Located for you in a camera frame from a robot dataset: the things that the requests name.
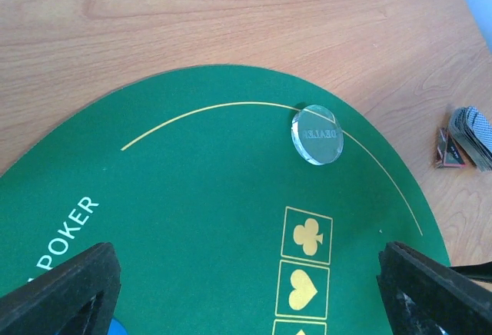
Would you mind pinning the clear round dealer button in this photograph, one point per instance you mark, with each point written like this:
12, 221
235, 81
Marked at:
317, 135

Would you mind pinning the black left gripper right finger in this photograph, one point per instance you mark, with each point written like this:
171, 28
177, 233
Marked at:
421, 296

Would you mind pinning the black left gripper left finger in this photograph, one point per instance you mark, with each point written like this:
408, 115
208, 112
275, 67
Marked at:
77, 297

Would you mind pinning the deck of playing cards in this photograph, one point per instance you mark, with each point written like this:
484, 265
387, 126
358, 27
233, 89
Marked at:
472, 131

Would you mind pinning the blue small blind button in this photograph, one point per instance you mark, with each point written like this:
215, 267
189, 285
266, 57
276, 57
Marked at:
116, 328

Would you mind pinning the round green poker mat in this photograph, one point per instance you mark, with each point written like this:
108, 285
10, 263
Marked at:
220, 226

